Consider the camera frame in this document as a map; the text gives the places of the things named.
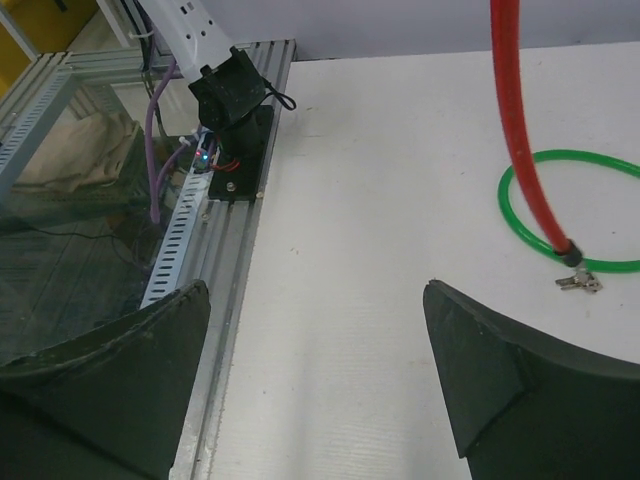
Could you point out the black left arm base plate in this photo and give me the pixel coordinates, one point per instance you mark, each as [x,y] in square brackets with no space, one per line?
[237,173]

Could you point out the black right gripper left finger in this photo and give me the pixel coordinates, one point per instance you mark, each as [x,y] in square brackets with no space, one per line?
[110,403]

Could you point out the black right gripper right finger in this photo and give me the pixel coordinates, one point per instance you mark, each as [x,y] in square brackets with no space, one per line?
[525,405]

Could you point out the green cable lock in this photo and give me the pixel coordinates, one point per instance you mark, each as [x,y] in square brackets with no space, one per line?
[557,244]

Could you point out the red cable lock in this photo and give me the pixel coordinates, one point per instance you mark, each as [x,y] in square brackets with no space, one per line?
[505,28]

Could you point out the silver keys of red lock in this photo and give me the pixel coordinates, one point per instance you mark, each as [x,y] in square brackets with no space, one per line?
[582,279]

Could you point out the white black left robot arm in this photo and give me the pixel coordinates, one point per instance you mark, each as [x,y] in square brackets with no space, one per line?
[225,82]

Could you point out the aluminium mounting rail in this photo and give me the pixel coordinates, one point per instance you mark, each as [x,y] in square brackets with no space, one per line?
[83,218]

